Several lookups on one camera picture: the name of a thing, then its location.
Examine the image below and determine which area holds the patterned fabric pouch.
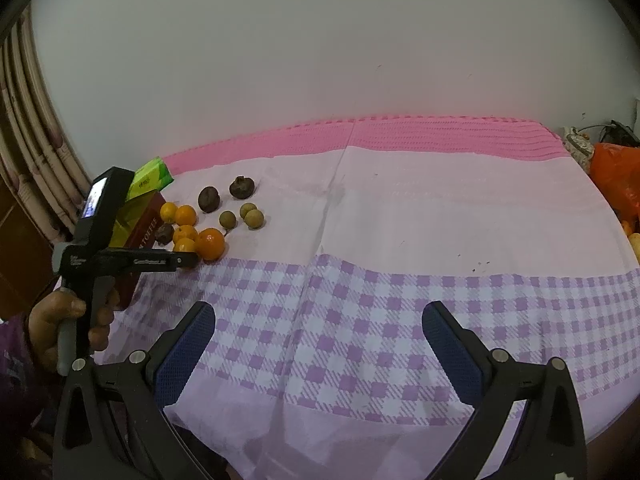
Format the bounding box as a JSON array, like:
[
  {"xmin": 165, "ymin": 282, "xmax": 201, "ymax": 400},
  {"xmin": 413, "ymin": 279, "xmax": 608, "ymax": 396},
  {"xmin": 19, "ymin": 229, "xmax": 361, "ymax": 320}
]
[{"xmin": 562, "ymin": 127, "xmax": 596, "ymax": 172}]

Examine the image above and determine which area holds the beige patterned curtain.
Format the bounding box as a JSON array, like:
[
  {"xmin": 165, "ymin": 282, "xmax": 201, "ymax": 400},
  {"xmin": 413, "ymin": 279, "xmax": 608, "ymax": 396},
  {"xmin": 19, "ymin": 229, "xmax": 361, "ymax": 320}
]
[{"xmin": 0, "ymin": 10, "xmax": 94, "ymax": 247}]

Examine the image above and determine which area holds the gold metal tin box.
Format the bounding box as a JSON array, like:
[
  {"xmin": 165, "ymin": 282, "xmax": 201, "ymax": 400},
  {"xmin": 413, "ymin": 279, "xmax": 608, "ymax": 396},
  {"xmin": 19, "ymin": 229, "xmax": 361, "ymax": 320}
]
[{"xmin": 107, "ymin": 191, "xmax": 169, "ymax": 311}]

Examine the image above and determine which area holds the person's left hand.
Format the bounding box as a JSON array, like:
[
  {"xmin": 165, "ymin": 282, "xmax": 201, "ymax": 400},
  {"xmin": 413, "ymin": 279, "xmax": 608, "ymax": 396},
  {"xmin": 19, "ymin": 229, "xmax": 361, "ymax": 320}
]
[{"xmin": 27, "ymin": 287, "xmax": 122, "ymax": 375}]

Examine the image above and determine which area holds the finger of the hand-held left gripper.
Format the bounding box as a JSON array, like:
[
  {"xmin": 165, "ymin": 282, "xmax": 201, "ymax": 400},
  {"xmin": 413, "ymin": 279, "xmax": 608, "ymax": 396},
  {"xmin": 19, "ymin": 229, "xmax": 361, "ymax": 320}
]
[{"xmin": 95, "ymin": 250, "xmax": 200, "ymax": 276}]

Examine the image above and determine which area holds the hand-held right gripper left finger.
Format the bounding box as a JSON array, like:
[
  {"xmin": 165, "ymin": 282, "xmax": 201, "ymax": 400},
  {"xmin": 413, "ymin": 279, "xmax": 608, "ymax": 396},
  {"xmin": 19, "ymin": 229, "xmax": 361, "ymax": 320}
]
[{"xmin": 52, "ymin": 301, "xmax": 231, "ymax": 480}]

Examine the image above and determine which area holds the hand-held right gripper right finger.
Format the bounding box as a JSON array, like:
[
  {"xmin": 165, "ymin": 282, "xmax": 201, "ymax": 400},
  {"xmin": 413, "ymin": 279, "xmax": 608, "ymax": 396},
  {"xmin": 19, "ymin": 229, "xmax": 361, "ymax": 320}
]
[{"xmin": 421, "ymin": 301, "xmax": 589, "ymax": 480}]

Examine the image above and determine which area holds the green tissue box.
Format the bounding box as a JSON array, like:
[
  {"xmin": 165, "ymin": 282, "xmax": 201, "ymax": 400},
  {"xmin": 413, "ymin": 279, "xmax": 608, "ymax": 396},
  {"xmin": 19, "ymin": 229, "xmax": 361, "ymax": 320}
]
[{"xmin": 125, "ymin": 156, "xmax": 176, "ymax": 202}]

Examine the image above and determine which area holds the brown wooden door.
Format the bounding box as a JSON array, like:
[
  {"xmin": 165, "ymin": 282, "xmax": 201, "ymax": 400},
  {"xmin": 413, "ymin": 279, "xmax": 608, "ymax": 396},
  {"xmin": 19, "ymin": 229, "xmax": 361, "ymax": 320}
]
[{"xmin": 0, "ymin": 175, "xmax": 57, "ymax": 322}]

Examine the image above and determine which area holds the orange plastic bag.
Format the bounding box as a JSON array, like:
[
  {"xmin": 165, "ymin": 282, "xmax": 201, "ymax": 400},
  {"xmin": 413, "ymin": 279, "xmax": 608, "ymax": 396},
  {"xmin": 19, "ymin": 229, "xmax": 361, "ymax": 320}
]
[{"xmin": 589, "ymin": 142, "xmax": 640, "ymax": 235}]

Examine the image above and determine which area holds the pink checkered blanket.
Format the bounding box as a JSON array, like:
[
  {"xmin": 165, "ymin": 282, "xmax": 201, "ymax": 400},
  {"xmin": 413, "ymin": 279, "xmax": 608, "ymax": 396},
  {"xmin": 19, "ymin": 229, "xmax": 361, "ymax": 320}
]
[{"xmin": 92, "ymin": 115, "xmax": 640, "ymax": 471}]

